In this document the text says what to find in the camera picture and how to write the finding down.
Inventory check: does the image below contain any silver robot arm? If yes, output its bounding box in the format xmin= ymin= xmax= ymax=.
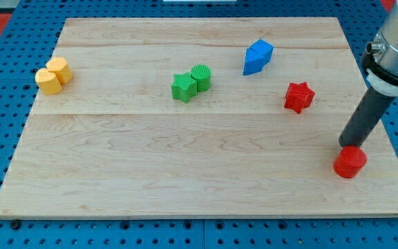
xmin=361 ymin=0 xmax=398 ymax=97

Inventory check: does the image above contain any green star block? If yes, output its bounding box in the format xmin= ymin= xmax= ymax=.
xmin=171 ymin=73 xmax=198 ymax=103

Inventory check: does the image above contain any blue triangle block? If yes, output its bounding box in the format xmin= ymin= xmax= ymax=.
xmin=243 ymin=48 xmax=266 ymax=75

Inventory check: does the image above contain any red star block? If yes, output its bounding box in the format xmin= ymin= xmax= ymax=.
xmin=284 ymin=82 xmax=315 ymax=114

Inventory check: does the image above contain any wooden board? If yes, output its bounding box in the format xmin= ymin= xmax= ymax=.
xmin=0 ymin=17 xmax=398 ymax=220

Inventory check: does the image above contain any green cylinder block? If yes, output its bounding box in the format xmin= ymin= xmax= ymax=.
xmin=191 ymin=64 xmax=211 ymax=92

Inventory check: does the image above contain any blue cube block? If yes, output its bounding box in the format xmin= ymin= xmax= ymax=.
xmin=249 ymin=39 xmax=274 ymax=64

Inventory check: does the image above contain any yellow hexagon block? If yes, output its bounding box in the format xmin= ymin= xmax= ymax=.
xmin=46 ymin=57 xmax=73 ymax=84

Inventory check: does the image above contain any red cylinder block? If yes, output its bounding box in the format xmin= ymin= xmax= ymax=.
xmin=333 ymin=145 xmax=367 ymax=178

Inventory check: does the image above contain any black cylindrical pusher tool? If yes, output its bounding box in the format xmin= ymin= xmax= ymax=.
xmin=338 ymin=86 xmax=395 ymax=147

